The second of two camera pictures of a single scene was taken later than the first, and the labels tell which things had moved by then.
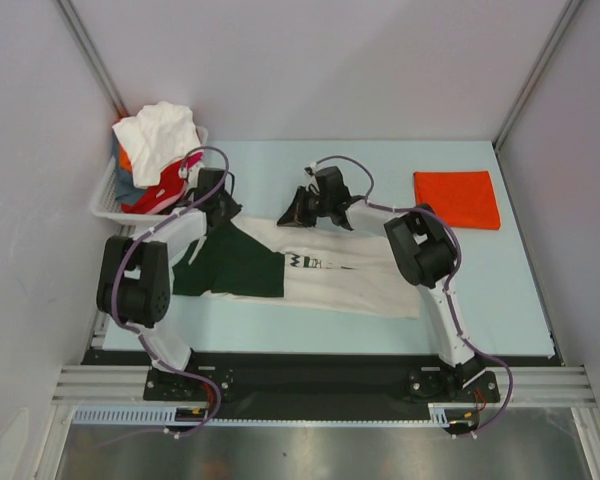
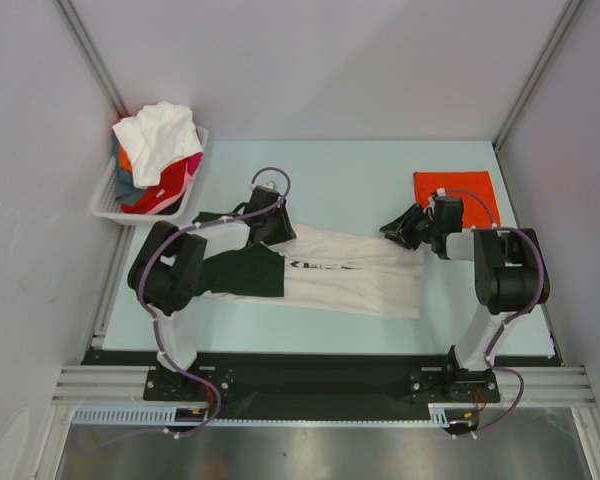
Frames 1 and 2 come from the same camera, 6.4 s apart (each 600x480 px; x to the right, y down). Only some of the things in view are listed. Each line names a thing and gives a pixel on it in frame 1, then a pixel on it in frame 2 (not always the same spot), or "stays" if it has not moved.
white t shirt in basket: (158, 134) stays
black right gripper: (309, 206) to (413, 226)
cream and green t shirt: (324, 267) stays
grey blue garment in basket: (126, 190) stays
